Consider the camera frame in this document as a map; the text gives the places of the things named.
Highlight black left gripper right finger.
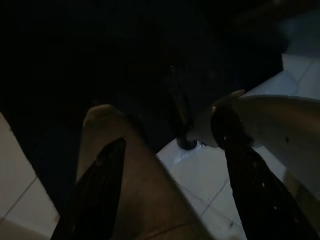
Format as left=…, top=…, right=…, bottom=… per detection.
left=219, top=136, right=320, bottom=240

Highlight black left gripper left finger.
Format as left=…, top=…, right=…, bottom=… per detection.
left=51, top=136, right=127, bottom=240

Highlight robot's silver right leg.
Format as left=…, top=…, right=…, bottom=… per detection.
left=192, top=89, right=320, bottom=201

